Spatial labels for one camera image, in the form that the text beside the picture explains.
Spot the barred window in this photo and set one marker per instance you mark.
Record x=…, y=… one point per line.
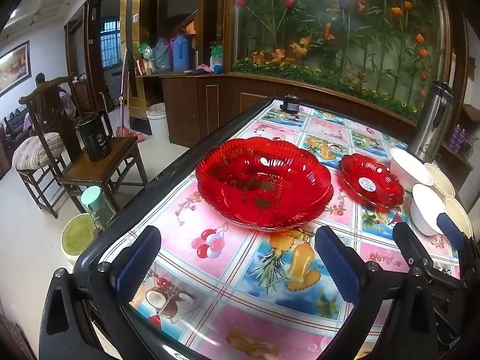
x=109, y=41

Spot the stainless steel thermos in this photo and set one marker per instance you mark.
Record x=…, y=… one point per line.
x=431, y=127

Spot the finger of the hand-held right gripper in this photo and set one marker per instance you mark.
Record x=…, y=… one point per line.
x=407, y=238
x=448, y=227

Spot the green package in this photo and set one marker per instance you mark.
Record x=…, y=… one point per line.
x=144, y=50

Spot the framed wall painting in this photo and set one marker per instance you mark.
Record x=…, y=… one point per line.
x=13, y=67

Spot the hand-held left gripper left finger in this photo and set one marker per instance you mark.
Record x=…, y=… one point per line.
x=137, y=266

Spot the dark wooden cabinet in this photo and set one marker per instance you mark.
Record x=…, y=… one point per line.
x=195, y=105

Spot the mint green plastic cup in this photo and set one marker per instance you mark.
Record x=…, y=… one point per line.
x=92, y=198

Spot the white bucket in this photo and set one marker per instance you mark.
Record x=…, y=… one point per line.
x=157, y=120

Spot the green and white bag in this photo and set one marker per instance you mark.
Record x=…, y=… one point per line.
x=216, y=58

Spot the purple bottle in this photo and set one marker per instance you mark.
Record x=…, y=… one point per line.
x=462, y=139
x=454, y=138

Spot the cream bowl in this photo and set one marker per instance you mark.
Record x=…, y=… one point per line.
x=459, y=212
x=442, y=182

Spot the dark sofa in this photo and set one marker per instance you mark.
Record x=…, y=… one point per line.
x=9, y=127

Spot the fruit print tablecloth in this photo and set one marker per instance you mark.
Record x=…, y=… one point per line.
x=232, y=270

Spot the small black device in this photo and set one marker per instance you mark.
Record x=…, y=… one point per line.
x=290, y=104

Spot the pale green bucket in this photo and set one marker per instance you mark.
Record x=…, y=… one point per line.
x=77, y=232

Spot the small red glass plate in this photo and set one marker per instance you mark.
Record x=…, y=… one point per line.
x=369, y=180

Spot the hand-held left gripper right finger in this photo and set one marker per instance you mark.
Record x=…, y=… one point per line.
x=333, y=266

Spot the pink broom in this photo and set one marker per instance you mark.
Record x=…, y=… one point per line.
x=127, y=133

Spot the black kettle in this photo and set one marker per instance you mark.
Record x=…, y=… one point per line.
x=93, y=138

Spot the white bowl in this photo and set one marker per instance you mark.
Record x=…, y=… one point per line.
x=408, y=168
x=425, y=206

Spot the dark wooden chair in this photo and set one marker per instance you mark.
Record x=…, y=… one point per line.
x=99, y=161
x=48, y=101

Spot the patterned seat cushion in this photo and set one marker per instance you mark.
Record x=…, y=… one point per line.
x=35, y=150

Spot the ceiling light panel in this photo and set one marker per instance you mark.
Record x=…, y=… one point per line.
x=13, y=13

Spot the pink cloth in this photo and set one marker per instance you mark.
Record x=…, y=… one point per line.
x=202, y=69

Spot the large red glass plate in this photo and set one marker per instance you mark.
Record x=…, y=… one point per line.
x=262, y=183

